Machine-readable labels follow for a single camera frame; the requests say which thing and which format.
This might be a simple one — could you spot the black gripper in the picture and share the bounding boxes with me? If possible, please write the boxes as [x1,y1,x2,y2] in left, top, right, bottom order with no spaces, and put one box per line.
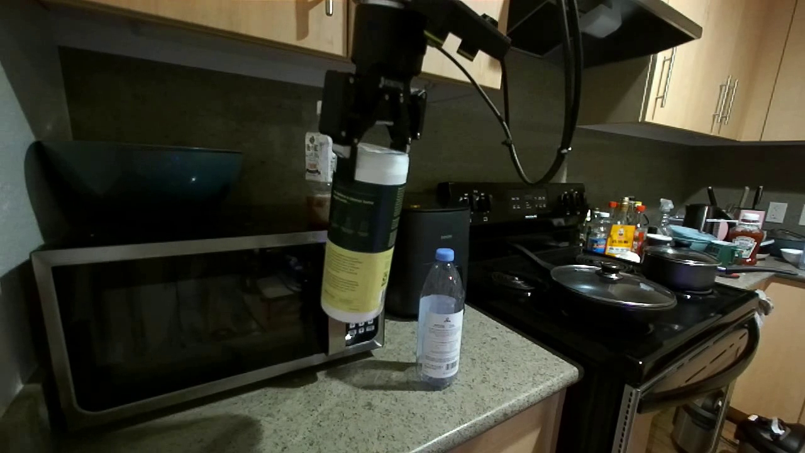
[317,0,431,166]

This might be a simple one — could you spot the red white container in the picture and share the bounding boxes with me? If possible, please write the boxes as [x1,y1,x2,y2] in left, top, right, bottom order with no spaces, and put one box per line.
[728,208,767,266]

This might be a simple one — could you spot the green bottle with white lid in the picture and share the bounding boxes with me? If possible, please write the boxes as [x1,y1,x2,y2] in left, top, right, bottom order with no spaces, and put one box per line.
[319,141,412,327]

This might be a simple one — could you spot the stainless steel microwave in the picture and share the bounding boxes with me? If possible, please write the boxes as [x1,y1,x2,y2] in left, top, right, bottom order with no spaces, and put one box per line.
[29,228,390,434]

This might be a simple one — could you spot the small bottle with blue cap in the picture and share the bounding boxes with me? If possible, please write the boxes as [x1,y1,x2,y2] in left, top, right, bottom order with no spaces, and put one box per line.
[586,208,612,256]

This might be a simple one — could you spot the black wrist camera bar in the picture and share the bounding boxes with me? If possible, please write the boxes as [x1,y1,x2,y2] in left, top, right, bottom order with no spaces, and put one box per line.
[400,0,512,63]

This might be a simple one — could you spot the wooden side counter cabinet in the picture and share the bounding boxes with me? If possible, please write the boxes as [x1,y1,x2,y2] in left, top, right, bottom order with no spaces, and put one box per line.
[728,273,805,424]

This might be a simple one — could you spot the dark appliance on floor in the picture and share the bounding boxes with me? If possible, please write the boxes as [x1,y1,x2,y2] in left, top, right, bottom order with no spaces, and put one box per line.
[736,409,805,453]

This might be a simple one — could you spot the tea bottle with white cap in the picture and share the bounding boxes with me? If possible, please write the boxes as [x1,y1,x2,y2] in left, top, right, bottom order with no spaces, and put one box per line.
[303,127,337,232]

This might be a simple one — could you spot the orange juice bottle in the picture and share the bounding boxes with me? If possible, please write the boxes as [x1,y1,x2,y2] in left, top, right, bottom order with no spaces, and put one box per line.
[605,199,639,256]

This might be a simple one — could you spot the black electric stove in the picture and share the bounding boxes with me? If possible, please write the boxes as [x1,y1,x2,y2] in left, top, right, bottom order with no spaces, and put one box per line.
[435,179,766,453]

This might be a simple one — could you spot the clear water bottle blue cap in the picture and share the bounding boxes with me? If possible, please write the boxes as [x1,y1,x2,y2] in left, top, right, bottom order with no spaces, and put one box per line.
[415,244,469,390]

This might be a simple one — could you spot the wooden corner wall cabinet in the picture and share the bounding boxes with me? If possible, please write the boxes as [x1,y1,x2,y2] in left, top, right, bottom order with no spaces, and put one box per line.
[639,21,805,146]

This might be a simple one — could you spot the frying pan with glass lid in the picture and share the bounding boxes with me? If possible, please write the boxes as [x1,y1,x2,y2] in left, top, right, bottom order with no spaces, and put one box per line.
[548,259,680,320]

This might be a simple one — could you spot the small dark saucepan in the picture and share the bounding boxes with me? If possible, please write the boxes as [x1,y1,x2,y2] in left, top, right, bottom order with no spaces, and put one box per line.
[645,245,725,295]

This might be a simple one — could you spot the teal plastic container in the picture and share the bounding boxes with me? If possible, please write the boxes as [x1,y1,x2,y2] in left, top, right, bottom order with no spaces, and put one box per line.
[669,222,741,264]

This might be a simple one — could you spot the black air fryer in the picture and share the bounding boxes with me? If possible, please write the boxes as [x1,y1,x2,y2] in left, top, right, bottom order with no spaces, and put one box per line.
[386,199,476,321]

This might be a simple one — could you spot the wooden base cabinet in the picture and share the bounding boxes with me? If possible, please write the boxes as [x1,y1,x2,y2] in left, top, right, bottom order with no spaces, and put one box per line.
[450,386,568,453]

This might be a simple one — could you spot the dark teal bowl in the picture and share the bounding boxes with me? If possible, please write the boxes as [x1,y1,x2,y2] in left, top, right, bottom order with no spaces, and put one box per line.
[36,141,247,225]

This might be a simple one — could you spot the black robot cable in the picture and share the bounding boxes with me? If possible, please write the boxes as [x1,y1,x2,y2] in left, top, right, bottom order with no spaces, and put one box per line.
[431,0,588,189]

